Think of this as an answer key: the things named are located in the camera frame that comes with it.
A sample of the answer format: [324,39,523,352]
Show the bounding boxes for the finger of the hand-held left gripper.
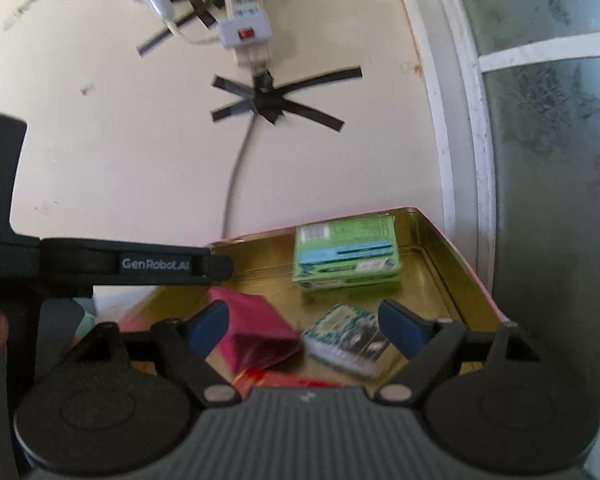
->
[39,237,234,287]

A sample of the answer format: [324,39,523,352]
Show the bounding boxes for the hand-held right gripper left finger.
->
[65,300,243,408]

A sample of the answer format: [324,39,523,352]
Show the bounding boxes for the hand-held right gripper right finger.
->
[377,299,543,406]

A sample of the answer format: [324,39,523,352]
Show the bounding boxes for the pink tin box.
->
[120,206,512,391]

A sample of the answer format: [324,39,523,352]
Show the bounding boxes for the long green carton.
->
[292,214,402,292]

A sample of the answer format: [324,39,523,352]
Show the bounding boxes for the maroon packet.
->
[208,287,302,377]

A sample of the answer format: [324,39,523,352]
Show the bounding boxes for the small green white packet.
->
[300,303,392,380]

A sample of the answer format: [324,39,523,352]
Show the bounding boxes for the flat red packet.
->
[230,367,342,392]

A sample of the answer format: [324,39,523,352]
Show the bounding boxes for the frosted window pane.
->
[447,0,600,441]

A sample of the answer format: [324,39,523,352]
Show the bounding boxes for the black tape cross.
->
[210,65,364,134]

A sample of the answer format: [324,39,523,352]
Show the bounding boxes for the black tape strips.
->
[137,0,227,57]

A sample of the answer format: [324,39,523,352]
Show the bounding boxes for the grey power cable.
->
[221,110,257,240]

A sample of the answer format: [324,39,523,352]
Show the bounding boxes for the white window frame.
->
[386,0,600,291]

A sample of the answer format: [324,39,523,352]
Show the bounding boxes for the white adapter cable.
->
[162,14,218,47]

